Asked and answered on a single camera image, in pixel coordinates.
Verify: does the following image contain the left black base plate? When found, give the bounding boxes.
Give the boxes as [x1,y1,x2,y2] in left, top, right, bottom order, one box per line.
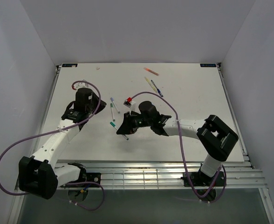
[58,172,102,188]

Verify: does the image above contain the blue corner label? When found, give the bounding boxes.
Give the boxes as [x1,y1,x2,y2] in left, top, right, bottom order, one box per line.
[62,63,78,68]
[200,63,217,68]

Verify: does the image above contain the lavender acrylic marker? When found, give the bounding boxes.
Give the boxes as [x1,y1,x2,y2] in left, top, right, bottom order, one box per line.
[110,98,121,114]

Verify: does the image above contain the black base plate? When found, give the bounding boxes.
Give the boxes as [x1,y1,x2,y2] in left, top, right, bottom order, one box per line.
[58,172,102,188]
[181,171,225,187]

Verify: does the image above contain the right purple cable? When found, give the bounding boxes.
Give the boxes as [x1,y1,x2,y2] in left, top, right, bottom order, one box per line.
[127,92,227,204]

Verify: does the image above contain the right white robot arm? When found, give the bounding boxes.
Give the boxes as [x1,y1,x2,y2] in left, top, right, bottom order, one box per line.
[116,101,239,185]

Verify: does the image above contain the aluminium frame rail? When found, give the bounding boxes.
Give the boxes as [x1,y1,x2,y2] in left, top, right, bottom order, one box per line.
[15,161,268,190]

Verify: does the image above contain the blue ballpoint pen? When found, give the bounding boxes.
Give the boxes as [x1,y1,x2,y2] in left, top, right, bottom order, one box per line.
[151,80,164,97]

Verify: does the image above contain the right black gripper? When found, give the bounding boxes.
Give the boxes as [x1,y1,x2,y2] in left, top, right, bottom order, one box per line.
[117,111,152,134]

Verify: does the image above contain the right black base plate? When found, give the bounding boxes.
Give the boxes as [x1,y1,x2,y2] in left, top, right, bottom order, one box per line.
[181,171,225,187]

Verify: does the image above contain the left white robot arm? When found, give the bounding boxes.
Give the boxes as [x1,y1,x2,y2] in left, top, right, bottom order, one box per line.
[19,87,106,199]

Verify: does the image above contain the yellow slim pen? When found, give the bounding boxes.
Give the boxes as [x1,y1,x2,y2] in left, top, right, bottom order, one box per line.
[144,77,158,93]

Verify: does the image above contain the left blue corner label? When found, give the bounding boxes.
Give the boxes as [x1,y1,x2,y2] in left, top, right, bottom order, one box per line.
[62,63,78,68]

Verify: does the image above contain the orange highlighter pen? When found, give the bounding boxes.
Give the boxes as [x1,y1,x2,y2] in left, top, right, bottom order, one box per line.
[144,67,159,76]

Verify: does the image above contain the right blue corner label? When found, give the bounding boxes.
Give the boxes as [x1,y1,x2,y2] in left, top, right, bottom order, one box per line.
[200,63,217,68]

